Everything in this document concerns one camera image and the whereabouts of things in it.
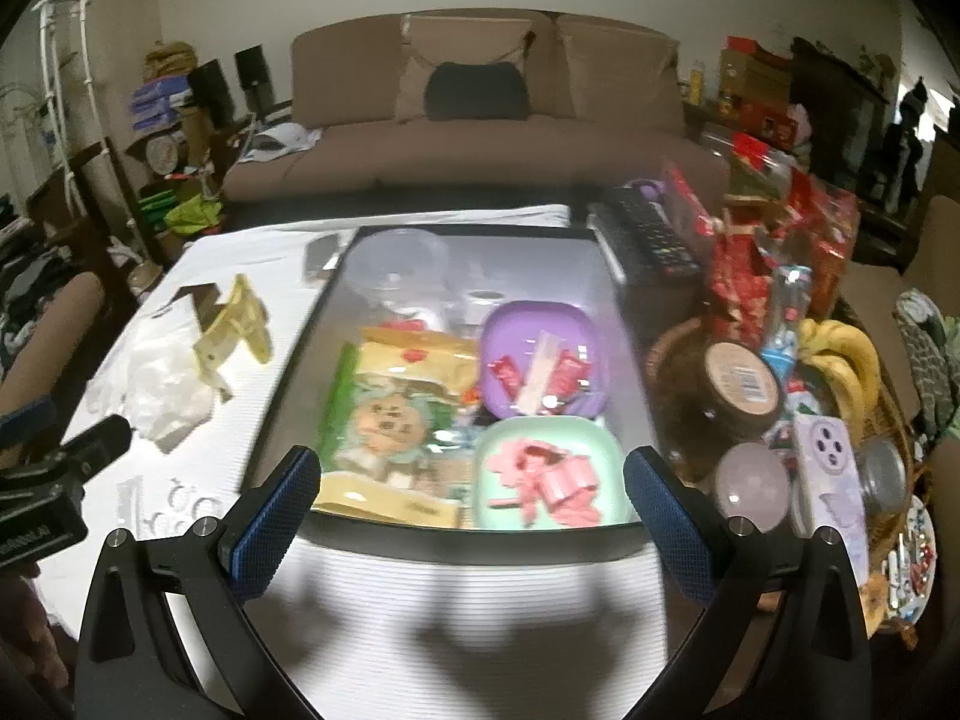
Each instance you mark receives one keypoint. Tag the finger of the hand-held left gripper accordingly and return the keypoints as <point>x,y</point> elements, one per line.
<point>94,446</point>
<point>26,420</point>

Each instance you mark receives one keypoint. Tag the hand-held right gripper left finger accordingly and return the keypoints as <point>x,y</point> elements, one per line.
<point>274,525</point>

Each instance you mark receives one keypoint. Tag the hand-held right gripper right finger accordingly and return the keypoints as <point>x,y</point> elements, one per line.
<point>667,532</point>

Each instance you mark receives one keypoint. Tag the white plastic bag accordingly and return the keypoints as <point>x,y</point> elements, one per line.
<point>157,382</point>

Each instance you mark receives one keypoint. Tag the clear plastic rings pack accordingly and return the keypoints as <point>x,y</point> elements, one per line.
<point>176,510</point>

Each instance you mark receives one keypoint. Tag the silver pouch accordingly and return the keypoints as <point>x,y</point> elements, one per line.
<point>324,255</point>

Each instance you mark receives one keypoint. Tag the dish of small items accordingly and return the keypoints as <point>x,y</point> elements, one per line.
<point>911,562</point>

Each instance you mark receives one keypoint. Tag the brown chair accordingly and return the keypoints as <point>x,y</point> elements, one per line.
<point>52,330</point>

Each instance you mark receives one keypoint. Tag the mauve round lid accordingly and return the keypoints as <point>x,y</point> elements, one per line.
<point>750,480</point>

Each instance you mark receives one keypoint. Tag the yellow snack packet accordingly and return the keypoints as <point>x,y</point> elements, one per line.
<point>375,499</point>
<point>427,352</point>

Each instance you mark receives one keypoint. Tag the pile of pink candies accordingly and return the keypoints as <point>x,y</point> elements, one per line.
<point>555,487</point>

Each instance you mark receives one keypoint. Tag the green cartoon snack bag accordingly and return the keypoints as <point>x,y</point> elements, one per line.
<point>382,420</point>

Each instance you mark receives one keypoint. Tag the brown jar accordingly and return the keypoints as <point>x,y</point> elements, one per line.
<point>739,382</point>

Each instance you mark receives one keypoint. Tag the lavender box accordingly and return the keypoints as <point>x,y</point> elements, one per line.
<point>825,465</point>

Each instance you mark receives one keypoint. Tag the wicker basket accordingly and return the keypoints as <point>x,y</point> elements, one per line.
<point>667,360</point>

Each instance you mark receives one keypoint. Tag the green plate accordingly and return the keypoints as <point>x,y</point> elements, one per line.
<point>495,465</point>

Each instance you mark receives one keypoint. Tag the pile of red candies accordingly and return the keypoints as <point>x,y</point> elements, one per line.
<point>570,375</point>

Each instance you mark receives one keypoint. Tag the white ribbed mat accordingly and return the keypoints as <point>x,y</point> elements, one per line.
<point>450,615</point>

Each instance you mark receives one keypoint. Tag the glass jar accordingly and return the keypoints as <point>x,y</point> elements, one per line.
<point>881,472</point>

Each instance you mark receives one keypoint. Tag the blue striped packet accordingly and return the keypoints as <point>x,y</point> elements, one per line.
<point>784,337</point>

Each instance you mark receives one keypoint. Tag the bunch of bananas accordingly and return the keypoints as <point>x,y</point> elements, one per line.
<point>847,360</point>

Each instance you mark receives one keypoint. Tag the red snack bag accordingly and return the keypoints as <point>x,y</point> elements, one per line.
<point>739,285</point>

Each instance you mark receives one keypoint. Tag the purple plate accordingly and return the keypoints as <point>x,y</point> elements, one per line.
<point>517,322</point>

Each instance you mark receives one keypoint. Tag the clear plastic cup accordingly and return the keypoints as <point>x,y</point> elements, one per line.
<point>397,262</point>

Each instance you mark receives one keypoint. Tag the white tape roll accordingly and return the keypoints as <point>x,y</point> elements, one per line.
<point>484,304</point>

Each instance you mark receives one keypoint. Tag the black remote control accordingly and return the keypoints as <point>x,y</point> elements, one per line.
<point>652,236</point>

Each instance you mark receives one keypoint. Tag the round dial scale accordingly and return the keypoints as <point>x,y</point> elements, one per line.
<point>161,154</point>

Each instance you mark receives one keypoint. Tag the patterned cloth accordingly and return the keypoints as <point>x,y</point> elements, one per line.
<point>930,360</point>

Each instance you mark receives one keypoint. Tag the red printed box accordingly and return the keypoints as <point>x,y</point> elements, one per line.
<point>690,202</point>

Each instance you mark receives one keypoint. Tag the red snack packs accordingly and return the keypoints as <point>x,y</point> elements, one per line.
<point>825,240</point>

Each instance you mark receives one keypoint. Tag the stack of blue boxes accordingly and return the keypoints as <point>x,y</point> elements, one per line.
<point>157,105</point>

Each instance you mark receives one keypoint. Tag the purple plastic toy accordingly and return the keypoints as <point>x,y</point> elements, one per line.
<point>643,189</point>

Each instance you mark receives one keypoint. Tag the white cloth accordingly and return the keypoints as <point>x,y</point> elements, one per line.
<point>285,141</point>

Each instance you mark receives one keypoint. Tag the white rack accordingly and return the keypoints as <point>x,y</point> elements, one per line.
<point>56,52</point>

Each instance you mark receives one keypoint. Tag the black speaker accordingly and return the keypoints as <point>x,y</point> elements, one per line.
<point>210,94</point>
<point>253,75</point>

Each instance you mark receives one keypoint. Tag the brown sofa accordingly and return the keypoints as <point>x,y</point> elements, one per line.
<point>487,150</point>

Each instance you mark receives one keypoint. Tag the yellow bottle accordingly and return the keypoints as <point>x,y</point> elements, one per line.
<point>697,82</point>

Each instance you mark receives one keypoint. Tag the cardboard boxes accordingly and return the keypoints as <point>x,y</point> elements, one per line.
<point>754,82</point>

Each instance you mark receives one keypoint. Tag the dark cabinet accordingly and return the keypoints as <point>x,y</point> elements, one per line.
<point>840,105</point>

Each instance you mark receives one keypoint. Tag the black cushion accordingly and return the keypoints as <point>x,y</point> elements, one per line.
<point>476,94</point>

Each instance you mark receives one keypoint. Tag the brown throw pillow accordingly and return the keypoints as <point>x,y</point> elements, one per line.
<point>450,41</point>

